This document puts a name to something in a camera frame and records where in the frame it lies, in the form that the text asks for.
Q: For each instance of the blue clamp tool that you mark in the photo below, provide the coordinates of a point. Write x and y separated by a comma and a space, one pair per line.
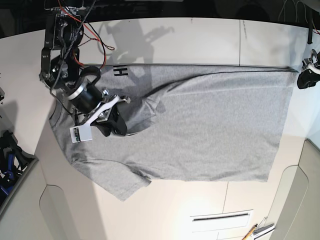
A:
7, 176

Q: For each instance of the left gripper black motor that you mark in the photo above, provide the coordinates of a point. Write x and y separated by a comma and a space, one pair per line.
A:
310, 71

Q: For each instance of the grey T-shirt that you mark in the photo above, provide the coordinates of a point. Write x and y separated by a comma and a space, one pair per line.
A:
184, 122

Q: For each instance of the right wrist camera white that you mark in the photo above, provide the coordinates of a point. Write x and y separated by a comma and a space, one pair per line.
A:
81, 133

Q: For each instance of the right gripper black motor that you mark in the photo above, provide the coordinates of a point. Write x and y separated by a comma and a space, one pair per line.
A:
101, 108

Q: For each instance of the silver binder clip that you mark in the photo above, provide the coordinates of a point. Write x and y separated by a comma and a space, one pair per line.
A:
262, 231

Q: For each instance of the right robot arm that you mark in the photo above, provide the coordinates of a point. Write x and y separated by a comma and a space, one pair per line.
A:
69, 81

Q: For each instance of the white cable grommet plate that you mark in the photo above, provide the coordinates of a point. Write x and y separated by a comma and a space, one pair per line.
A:
220, 222

